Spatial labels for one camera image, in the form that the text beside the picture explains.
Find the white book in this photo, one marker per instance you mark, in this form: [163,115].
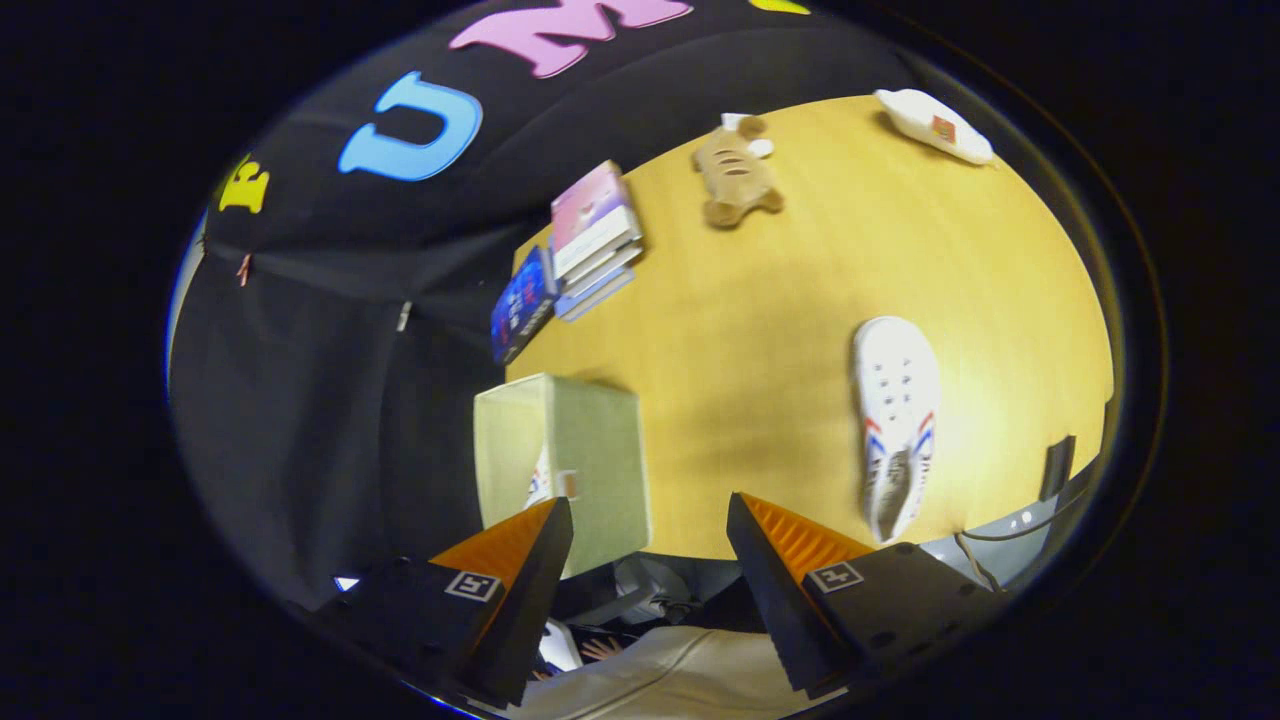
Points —
[605,265]

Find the green fabric storage box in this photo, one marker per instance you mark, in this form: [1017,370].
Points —
[600,440]

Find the black rectangular object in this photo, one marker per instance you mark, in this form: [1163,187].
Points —
[1057,468]

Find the pink clothes peg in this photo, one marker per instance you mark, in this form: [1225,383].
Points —
[243,268]

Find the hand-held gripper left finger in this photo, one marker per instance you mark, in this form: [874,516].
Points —
[530,600]

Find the pink cover book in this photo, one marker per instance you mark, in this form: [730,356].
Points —
[590,210]

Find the silver clip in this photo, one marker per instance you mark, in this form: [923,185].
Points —
[404,316]

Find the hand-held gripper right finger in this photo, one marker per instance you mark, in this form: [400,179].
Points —
[770,600]

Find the white canvas shoe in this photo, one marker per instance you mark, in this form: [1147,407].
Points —
[540,487]
[895,400]

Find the dark blue book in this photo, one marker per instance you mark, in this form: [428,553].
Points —
[522,305]

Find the pale blue book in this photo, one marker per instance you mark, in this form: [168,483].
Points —
[595,298]

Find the brown plush bear toy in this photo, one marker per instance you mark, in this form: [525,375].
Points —
[735,175]

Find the black backdrop cloth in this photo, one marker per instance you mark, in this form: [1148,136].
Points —
[320,450]

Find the white soft packet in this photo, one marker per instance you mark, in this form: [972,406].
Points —
[930,125]

